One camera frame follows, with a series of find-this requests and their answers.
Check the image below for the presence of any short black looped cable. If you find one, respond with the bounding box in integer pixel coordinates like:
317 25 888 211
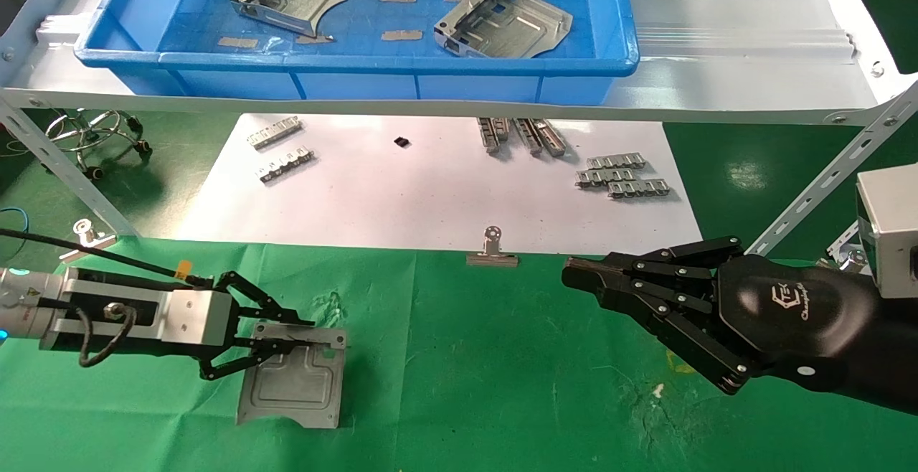
77 303 137 369

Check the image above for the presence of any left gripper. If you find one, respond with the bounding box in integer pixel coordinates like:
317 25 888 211
68 268 316 381

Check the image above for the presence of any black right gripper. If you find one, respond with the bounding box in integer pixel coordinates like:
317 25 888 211
562 235 918 415

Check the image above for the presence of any chair base with casters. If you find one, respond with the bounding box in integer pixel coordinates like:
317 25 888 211
44 108 153 180

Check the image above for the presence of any blue plastic bin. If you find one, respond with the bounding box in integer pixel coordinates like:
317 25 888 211
74 0 640 105

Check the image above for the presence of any grey metal box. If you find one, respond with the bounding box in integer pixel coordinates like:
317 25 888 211
856 164 918 299

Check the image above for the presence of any black cable with yellow tag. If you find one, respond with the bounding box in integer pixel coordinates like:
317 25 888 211
0 228 216 290

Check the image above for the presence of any green cloth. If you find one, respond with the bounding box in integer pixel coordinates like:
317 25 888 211
0 235 918 472

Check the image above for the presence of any white metal shelf rack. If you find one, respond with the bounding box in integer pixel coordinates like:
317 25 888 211
0 0 918 258

